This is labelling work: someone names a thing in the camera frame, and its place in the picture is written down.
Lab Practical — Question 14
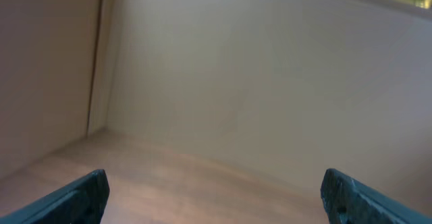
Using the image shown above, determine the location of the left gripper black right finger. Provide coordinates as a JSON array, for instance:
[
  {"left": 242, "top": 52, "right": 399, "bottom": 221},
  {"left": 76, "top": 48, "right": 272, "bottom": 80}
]
[{"left": 321, "top": 169, "right": 431, "bottom": 224}]

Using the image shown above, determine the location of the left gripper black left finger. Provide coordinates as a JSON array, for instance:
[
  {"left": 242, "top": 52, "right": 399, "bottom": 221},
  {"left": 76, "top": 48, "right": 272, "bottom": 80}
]
[{"left": 1, "top": 169, "right": 110, "bottom": 224}]

